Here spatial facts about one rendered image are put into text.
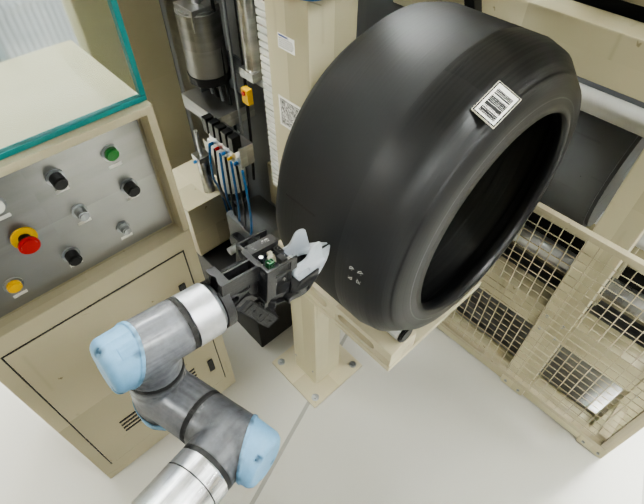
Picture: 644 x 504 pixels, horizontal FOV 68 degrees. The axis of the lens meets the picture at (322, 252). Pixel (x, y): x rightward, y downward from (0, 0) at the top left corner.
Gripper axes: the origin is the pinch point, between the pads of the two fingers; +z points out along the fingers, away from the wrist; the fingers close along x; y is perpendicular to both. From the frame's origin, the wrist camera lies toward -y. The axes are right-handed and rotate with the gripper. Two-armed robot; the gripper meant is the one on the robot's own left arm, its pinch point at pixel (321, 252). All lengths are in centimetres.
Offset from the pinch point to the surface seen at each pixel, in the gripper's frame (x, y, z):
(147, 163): 56, -13, -2
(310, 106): 13.4, 16.8, 7.9
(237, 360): 59, -122, 21
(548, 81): -11.7, 25.1, 31.0
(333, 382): 24, -118, 43
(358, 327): 1.2, -35.9, 17.1
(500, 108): -11.4, 24.2, 19.1
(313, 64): 28.0, 14.9, 22.1
